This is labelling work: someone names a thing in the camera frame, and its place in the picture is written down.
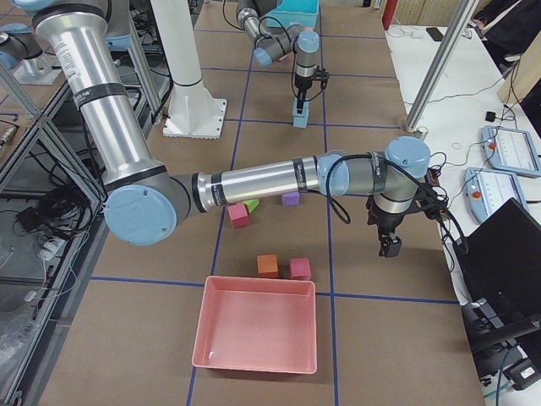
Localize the crimson foam block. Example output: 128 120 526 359
227 202 250 228

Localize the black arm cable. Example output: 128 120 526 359
221 0 329 102

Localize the light blue plastic bin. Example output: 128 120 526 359
267 0 320 29

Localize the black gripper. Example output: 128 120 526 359
366 189 441 258
294 67 330 115

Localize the orange foam block near pink bin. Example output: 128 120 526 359
257 255 279 278

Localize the green foam block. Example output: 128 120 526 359
243 199 260 214

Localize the aluminium frame post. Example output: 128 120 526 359
404 0 479 133

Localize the near teach pendant tablet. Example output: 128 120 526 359
464 167 529 223

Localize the white pedestal column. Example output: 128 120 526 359
151 0 227 139

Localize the black laptop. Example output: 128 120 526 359
455 198 540 315

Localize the light blue foam block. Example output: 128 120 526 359
292 101 309 120

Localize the pale blue foam block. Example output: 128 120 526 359
292 116 308 129

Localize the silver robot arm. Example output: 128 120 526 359
18 1 445 257
236 1 329 128

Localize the far teach pendant tablet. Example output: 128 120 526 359
480 126 540 178

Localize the small metal cylinder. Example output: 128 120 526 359
413 126 429 140

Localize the pink plastic bin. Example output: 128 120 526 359
192 276 317 375

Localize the black monitor stand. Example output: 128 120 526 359
461 299 540 354

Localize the magenta foam block near bin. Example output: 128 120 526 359
289 257 312 281

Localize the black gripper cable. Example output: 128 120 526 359
325 154 469 255

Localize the seated person in black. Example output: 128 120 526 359
473 0 540 67

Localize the teach pendant tablet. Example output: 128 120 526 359
464 167 529 223
480 126 540 178

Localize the violet foam block near pink bin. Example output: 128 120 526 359
281 192 300 206

